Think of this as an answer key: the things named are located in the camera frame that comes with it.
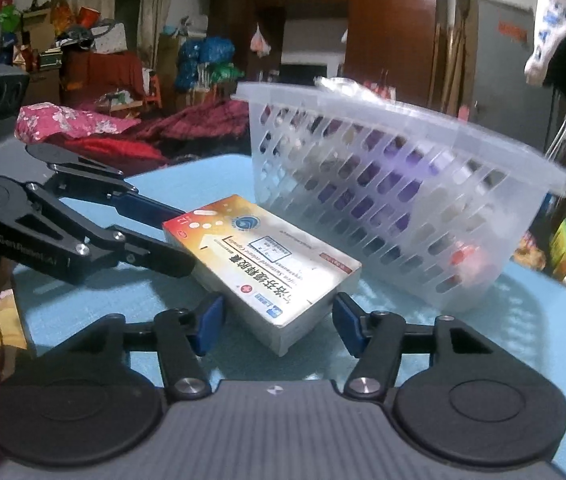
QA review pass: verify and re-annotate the dark red blanket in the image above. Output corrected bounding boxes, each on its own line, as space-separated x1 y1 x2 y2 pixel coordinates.
50 99 249 167

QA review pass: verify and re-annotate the grey door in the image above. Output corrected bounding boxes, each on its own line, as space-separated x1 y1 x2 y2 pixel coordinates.
466 0 554 152

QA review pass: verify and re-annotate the blue bags pile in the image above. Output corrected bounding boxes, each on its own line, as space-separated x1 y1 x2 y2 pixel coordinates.
173 37 242 92

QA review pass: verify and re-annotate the brown wooden wardrobe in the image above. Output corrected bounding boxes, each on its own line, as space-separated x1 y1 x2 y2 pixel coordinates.
208 0 448 107

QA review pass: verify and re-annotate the clear plastic basket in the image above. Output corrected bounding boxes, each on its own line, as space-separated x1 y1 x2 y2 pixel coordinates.
235 82 566 312

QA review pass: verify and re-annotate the pink floral pillow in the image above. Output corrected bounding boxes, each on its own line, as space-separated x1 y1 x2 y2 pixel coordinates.
14 102 141 144

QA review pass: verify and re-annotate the purple tissue pack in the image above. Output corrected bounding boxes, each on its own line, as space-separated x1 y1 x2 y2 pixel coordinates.
304 130 451 236

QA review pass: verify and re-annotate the orange white medicine box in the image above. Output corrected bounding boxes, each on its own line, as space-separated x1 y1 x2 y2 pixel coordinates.
162 195 362 356

